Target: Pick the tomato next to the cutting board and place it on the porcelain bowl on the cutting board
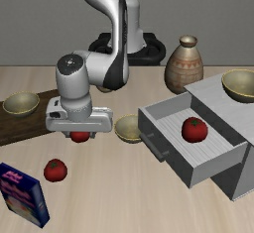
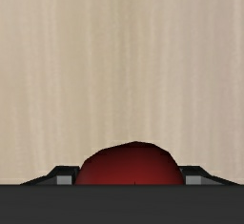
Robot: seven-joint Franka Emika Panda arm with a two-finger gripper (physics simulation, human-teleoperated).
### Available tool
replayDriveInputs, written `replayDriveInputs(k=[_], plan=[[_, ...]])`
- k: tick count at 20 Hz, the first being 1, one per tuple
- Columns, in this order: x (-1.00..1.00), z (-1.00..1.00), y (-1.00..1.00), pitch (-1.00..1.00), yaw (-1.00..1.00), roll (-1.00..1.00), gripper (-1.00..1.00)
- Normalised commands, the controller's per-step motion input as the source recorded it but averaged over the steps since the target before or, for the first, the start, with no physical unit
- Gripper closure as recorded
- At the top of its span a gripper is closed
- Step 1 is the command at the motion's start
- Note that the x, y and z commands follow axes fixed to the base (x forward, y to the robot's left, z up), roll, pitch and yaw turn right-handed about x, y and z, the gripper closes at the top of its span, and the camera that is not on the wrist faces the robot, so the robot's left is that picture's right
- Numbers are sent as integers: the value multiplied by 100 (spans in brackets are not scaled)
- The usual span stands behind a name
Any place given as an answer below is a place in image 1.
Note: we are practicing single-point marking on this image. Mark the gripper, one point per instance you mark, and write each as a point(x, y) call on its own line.
point(99, 122)

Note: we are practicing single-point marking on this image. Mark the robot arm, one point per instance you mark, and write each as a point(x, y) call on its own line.
point(112, 19)

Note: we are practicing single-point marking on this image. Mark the red tomato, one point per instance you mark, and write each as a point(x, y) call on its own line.
point(194, 130)
point(79, 137)
point(55, 170)

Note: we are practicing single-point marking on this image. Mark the beige porcelain bowl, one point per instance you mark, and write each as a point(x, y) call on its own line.
point(239, 85)
point(127, 129)
point(20, 104)

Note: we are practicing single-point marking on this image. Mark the brown cutting board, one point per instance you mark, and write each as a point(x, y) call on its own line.
point(20, 128)

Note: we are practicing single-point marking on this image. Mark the blue carton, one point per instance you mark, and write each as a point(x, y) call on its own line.
point(23, 195)

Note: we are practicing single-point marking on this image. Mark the grey open drawer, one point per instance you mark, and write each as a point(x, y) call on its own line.
point(195, 167)

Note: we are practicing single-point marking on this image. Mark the brown patterned vase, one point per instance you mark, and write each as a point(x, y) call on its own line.
point(184, 68)

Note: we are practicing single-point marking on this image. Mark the grey cabinet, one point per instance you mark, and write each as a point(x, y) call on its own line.
point(228, 118)

